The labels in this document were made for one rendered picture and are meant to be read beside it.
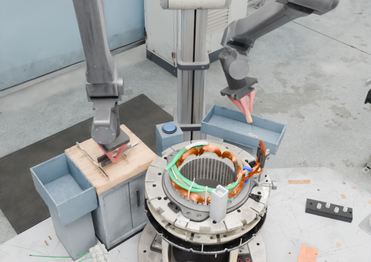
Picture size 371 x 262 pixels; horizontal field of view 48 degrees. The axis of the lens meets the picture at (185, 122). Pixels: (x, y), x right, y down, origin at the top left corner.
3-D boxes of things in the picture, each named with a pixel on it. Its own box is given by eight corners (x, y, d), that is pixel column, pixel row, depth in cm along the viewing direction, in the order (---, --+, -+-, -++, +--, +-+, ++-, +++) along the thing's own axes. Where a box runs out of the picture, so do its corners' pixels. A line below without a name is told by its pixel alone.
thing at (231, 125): (273, 186, 150) (286, 124, 133) (264, 207, 143) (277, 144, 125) (208, 164, 158) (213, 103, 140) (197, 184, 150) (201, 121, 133)
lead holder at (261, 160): (261, 169, 99) (264, 158, 97) (248, 160, 101) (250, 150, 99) (271, 161, 101) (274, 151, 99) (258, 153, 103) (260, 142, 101)
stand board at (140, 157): (97, 195, 111) (96, 188, 110) (65, 156, 123) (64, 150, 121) (159, 162, 121) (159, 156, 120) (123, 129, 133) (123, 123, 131)
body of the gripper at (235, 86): (259, 84, 125) (252, 61, 122) (233, 100, 122) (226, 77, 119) (245, 81, 131) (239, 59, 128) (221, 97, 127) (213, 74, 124)
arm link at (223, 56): (233, 44, 123) (215, 51, 123) (239, 49, 117) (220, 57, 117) (240, 65, 126) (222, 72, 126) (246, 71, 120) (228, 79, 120)
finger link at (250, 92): (262, 110, 128) (253, 83, 124) (244, 122, 125) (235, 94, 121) (248, 106, 133) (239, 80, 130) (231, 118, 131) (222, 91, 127)
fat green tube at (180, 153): (167, 174, 104) (166, 169, 102) (156, 166, 106) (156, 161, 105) (208, 148, 112) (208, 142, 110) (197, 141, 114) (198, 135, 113)
